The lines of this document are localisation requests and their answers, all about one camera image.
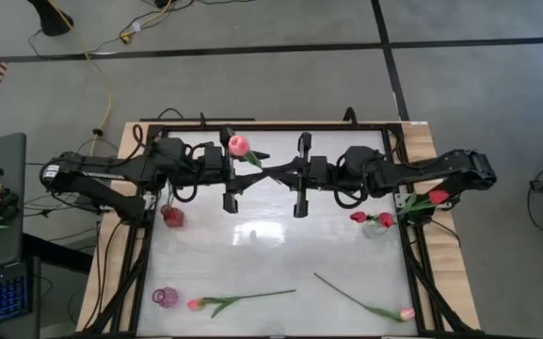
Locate black floor stand foot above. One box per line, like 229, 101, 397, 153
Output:
25, 0, 75, 38

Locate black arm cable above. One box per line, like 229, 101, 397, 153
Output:
334, 154, 371, 210
169, 140, 206, 204

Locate pink tulip bottom left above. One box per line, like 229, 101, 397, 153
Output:
186, 288, 297, 320

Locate pink tulip bottom right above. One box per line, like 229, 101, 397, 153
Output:
312, 271, 416, 324

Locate red ribbed glass vase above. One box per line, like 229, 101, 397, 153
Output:
161, 205, 186, 230

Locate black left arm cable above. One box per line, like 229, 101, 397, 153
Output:
169, 140, 206, 204

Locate short yellow floor cable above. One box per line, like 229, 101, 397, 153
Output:
119, 0, 178, 46

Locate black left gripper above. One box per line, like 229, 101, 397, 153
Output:
199, 124, 270, 216

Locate black aluminium table frame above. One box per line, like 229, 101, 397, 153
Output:
80, 120, 477, 339

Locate purple ribbed glass vase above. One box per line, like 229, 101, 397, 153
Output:
152, 286, 181, 310

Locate clear glass vase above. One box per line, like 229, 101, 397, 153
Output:
360, 219, 389, 240

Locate long yellow floor cable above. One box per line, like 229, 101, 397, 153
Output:
47, 0, 113, 195

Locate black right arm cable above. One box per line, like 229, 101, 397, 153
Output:
334, 154, 371, 210

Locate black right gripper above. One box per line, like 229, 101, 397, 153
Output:
264, 131, 337, 219

